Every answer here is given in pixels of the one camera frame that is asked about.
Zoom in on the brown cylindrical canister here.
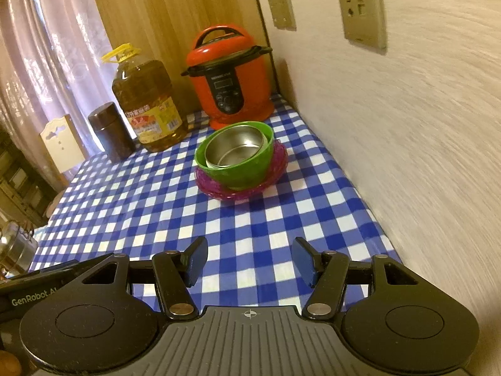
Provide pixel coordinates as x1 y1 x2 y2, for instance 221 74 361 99
87 102 137 163

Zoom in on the red electric pressure cooker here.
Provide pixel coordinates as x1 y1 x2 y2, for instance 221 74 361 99
181 25 275 131

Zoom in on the white wooden chair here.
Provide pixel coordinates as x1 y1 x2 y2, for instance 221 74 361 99
39 114 90 220

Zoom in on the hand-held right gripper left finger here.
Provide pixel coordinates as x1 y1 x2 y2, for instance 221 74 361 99
80 236 209 319

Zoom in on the green plastic bowl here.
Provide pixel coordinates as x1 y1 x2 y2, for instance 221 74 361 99
194 121 275 191

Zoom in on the person's left hand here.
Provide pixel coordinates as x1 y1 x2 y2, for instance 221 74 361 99
0 349 23 376

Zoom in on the wooden panel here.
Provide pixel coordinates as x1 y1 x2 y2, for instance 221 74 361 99
86 0 280 120

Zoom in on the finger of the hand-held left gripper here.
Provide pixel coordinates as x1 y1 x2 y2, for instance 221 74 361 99
0 254 115 283

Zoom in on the large cooking oil bottle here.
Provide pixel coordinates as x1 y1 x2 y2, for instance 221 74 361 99
101 43 189 153

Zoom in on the beige wall switch plate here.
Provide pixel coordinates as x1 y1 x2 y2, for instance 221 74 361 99
268 0 297 30

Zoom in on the black metal rack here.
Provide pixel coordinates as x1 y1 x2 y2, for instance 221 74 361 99
0 129 63 228

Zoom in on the beige wall socket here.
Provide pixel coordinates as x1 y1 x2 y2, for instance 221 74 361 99
335 0 388 51

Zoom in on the sheer pale curtain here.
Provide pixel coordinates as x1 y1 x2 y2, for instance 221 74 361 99
0 0 114 189

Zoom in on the blue white checkered tablecloth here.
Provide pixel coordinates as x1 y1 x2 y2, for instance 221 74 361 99
29 92 402 310

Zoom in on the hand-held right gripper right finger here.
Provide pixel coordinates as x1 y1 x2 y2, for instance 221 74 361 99
292 237 422 319

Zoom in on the stainless steel bowl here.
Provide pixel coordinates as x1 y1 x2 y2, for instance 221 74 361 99
204 124 267 168

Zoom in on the stacked steel lunch container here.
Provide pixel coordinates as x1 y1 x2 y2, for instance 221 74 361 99
0 221 40 275

